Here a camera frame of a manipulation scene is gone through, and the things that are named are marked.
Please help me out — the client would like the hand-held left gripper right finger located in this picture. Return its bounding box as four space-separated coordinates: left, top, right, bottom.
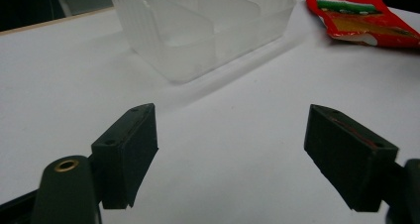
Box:
303 103 400 213

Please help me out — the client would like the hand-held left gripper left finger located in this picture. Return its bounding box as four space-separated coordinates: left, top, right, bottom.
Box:
90 102 159 210

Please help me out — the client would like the red snack packet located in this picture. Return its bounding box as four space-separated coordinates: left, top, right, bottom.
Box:
305 0 420 50

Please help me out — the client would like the translucent plastic divided container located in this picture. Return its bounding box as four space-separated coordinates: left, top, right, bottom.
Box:
106 0 297 83

